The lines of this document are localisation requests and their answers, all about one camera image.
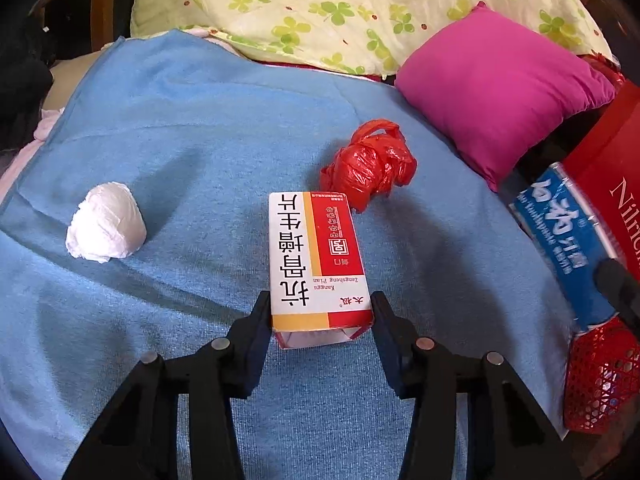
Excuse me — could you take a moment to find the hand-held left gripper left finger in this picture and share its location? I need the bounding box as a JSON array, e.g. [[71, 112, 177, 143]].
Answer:
[[62, 290, 273, 480]]

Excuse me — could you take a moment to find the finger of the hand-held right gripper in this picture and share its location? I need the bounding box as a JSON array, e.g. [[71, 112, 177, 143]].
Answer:
[[595, 258, 640, 331]]

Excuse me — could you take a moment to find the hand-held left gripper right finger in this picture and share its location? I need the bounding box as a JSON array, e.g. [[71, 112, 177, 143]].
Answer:
[[370, 291, 583, 480]]

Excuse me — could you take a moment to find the blue labelled packet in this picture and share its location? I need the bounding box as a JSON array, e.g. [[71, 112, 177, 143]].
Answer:
[[509, 161, 626, 333]]

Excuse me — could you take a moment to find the red and white medicine box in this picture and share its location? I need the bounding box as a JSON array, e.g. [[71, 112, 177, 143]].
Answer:
[[268, 191, 376, 350]]

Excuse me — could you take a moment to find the red mesh basket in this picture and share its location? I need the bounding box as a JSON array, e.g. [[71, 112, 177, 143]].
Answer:
[[562, 317, 640, 435]]

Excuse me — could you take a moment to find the red plastic bag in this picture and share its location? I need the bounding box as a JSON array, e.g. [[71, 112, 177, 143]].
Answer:
[[320, 120, 417, 213]]

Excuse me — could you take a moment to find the white tissue ball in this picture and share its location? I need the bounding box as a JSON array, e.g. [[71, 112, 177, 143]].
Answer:
[[65, 182, 148, 263]]

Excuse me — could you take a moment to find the blue blanket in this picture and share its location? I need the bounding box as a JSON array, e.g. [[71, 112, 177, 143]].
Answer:
[[0, 29, 576, 480]]

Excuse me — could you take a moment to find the pink pillow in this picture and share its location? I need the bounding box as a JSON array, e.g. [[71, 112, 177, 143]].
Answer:
[[395, 2, 617, 192]]

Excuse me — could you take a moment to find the green clover print quilt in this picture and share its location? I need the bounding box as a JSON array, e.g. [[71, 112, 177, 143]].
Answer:
[[131, 0, 613, 78]]

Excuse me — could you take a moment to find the dark cloth pile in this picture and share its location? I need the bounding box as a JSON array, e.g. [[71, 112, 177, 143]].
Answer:
[[0, 25, 53, 126]]

